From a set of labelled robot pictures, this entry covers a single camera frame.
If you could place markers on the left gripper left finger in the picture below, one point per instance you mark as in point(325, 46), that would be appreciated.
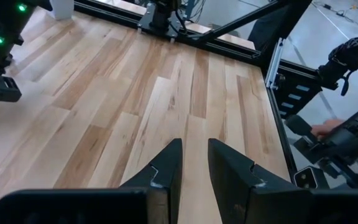
point(169, 174)

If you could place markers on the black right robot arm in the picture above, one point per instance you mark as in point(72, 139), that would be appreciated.
point(163, 15)

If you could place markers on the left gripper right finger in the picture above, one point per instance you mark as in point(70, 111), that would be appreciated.
point(238, 180)

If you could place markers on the silver frame bracket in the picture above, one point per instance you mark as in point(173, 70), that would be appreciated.
point(273, 65)

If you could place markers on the black slotted panel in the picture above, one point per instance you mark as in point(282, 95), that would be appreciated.
point(300, 93)

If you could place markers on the small black camera box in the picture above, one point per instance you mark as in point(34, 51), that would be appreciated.
point(304, 177)

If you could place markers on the person's hand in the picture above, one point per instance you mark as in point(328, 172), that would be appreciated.
point(325, 129)

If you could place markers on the green plant white pot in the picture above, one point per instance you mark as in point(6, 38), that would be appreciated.
point(62, 9)

